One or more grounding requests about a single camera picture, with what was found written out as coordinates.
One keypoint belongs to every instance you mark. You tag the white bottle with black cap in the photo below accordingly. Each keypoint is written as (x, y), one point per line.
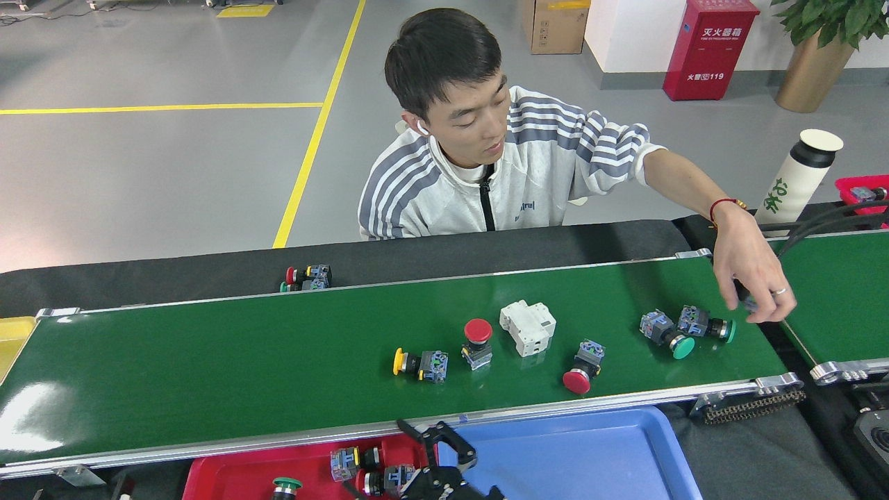
(792, 184)

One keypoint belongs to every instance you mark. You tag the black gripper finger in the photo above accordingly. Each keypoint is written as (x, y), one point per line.
(123, 487)

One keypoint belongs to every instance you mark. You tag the white circuit breaker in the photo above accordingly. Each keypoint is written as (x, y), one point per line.
(528, 326)

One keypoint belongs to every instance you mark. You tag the yellow head push button switch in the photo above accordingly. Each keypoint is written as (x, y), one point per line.
(434, 366)

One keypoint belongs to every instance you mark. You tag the short green conveyor belt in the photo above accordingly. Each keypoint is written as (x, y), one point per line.
(847, 305)

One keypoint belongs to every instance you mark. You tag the green plant in gold pot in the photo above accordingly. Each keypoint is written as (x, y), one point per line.
(809, 76)

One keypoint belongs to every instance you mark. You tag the grey blue push button switch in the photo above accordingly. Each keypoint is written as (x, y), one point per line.
(867, 194)

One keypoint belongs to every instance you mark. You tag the blue plastic tray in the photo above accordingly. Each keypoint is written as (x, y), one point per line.
(576, 458)

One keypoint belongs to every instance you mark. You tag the cardboard box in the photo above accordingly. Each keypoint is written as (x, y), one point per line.
(555, 28)

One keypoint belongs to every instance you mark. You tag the black silver-ringed push button switch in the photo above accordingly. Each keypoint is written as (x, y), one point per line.
(344, 464)

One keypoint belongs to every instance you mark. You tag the person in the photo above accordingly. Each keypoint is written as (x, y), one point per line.
(430, 187)

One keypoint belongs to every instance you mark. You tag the small red bin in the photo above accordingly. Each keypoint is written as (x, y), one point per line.
(849, 186)

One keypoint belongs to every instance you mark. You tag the long green conveyor belt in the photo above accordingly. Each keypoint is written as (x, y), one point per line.
(278, 347)

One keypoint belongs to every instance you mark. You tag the person's left forearm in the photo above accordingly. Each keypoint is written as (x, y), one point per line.
(687, 182)

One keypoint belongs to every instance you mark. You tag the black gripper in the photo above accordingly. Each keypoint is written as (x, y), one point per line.
(455, 489)

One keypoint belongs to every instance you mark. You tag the yellow plastic tray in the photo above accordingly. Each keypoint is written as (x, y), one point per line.
(14, 347)

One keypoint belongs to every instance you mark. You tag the red fire extinguisher box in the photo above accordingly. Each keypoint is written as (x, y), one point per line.
(708, 48)

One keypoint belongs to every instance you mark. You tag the red plastic tray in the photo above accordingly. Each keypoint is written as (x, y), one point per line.
(243, 479)

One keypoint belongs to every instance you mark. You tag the person's left hand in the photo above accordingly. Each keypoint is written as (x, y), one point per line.
(753, 271)

